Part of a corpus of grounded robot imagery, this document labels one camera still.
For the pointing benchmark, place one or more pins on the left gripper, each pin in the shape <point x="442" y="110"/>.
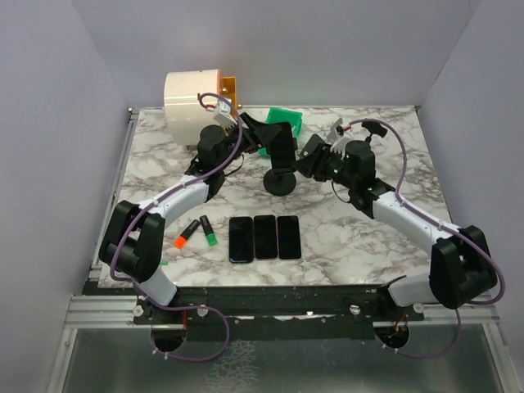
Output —
<point x="257" y="133"/>

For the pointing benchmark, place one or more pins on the black front mounting rail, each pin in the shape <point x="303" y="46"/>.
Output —
<point x="276" y="313"/>

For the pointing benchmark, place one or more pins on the green highlighter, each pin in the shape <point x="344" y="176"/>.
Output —
<point x="208" y="230"/>

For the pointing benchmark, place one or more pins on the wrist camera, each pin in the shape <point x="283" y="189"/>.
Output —
<point x="222" y="114"/>
<point x="340" y="137"/>

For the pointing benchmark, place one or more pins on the black phone stand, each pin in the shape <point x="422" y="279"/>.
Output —
<point x="374" y="128"/>
<point x="279" y="183"/>

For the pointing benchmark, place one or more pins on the orange drawer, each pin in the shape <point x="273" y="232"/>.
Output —
<point x="228" y="89"/>

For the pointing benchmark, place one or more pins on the green plastic bin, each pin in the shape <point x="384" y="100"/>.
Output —
<point x="277" y="116"/>

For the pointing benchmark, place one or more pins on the brown base phone stand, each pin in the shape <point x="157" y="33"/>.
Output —
<point x="313" y="143"/>

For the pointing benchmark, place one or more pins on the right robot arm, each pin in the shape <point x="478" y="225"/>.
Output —
<point x="459" y="269"/>

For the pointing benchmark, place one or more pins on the white round drawer cabinet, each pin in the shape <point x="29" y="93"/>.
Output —
<point x="184" y="115"/>

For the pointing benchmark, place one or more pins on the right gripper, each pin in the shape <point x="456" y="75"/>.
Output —
<point x="309" y="166"/>

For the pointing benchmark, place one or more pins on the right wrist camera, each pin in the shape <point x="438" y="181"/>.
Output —
<point x="340" y="137"/>

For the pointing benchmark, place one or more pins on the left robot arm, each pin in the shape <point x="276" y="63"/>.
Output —
<point x="133" y="241"/>

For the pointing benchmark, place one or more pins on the black phone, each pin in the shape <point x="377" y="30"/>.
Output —
<point x="241" y="240"/>

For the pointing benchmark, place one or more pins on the orange highlighter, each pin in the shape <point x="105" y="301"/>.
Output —
<point x="181" y="240"/>

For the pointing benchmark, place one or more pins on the white folding phone stand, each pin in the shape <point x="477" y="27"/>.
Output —
<point x="336" y="131"/>

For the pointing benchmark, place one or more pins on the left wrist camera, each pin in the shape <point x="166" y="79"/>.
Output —
<point x="222" y="114"/>

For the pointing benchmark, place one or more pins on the purple edged phone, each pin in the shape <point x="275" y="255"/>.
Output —
<point x="266" y="240"/>

